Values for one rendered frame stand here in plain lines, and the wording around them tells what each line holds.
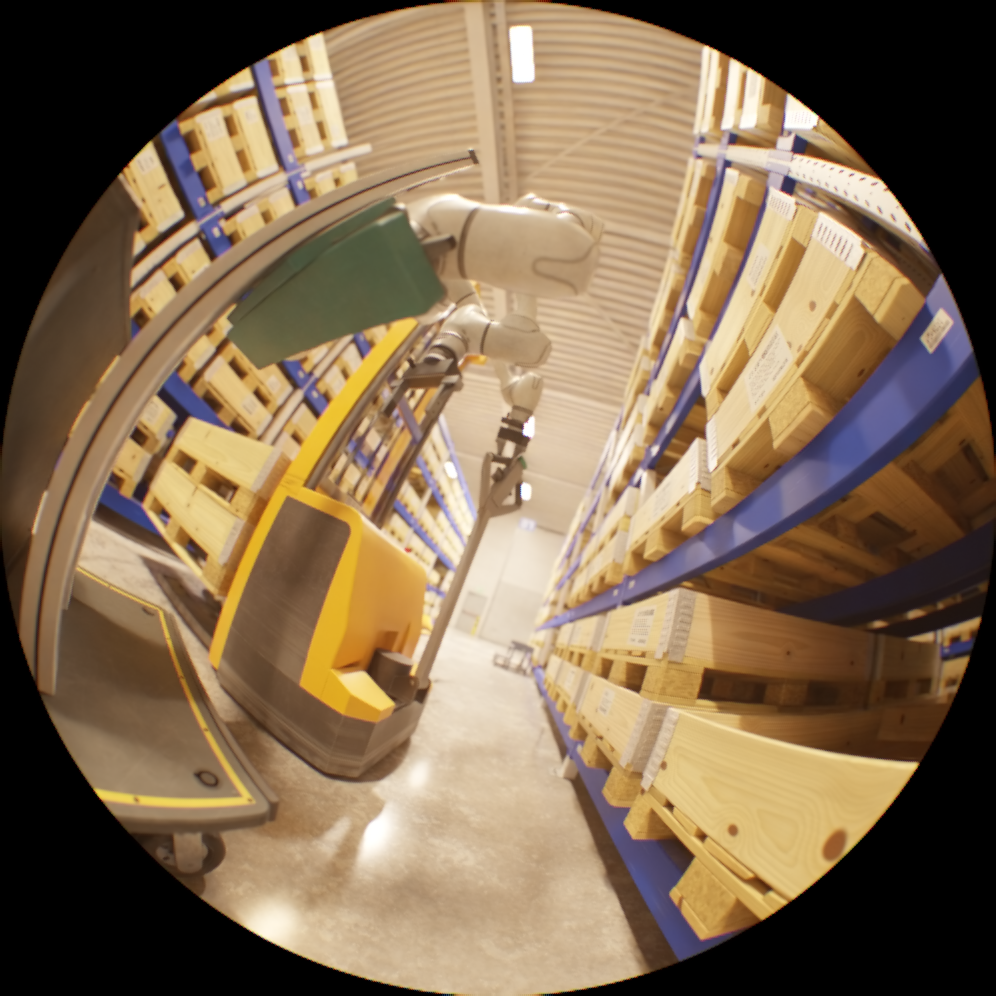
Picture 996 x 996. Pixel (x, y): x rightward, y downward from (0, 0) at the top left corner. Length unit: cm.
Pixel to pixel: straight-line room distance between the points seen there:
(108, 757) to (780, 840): 80
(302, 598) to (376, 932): 96
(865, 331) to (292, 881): 150
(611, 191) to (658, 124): 182
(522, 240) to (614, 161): 668
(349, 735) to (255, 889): 60
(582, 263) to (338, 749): 131
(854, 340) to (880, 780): 68
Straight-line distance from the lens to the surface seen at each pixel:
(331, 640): 104
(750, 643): 115
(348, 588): 102
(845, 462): 68
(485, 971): 84
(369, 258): 48
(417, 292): 47
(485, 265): 56
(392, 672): 130
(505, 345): 80
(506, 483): 135
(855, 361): 81
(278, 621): 118
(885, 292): 66
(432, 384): 75
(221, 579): 147
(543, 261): 54
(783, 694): 129
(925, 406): 61
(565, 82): 732
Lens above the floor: 70
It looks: 22 degrees up
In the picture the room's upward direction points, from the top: 21 degrees clockwise
